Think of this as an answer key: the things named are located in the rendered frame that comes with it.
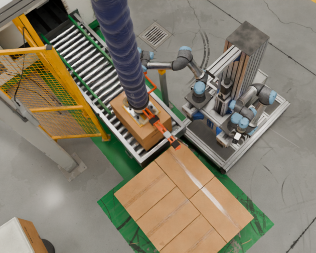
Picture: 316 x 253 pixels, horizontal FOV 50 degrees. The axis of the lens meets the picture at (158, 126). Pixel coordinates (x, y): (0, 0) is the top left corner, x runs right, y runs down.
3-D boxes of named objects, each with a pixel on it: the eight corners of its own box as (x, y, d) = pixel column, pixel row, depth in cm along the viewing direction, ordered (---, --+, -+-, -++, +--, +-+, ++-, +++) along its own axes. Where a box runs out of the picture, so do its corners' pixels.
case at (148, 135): (116, 116, 415) (109, 102, 379) (141, 97, 423) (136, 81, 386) (146, 151, 395) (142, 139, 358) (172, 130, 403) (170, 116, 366)
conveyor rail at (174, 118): (76, 23, 494) (72, 14, 476) (80, 21, 495) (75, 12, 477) (181, 132, 416) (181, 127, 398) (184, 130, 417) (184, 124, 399)
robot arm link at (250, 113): (246, 103, 272) (239, 113, 269) (258, 110, 269) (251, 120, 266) (245, 107, 279) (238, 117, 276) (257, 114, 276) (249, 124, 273)
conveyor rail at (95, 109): (40, 48, 482) (34, 40, 464) (43, 46, 483) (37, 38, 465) (141, 166, 404) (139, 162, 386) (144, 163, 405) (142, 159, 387)
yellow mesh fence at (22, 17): (43, 67, 518) (-43, -51, 324) (48, 63, 520) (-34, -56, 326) (86, 119, 478) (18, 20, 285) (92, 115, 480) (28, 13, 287)
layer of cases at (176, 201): (120, 200, 417) (113, 194, 380) (180, 149, 435) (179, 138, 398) (184, 281, 376) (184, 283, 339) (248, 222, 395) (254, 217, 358)
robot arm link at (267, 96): (242, 124, 338) (265, 82, 300) (255, 132, 333) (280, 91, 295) (237, 130, 330) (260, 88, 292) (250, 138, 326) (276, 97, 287)
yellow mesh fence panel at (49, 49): (48, 144, 468) (-49, 59, 275) (49, 137, 472) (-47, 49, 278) (110, 140, 463) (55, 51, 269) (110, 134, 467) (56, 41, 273)
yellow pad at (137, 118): (121, 106, 375) (121, 104, 371) (128, 101, 377) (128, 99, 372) (140, 128, 364) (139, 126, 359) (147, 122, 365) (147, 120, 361)
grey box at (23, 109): (25, 112, 322) (10, 98, 295) (30, 109, 323) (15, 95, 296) (36, 127, 316) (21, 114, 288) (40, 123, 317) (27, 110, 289)
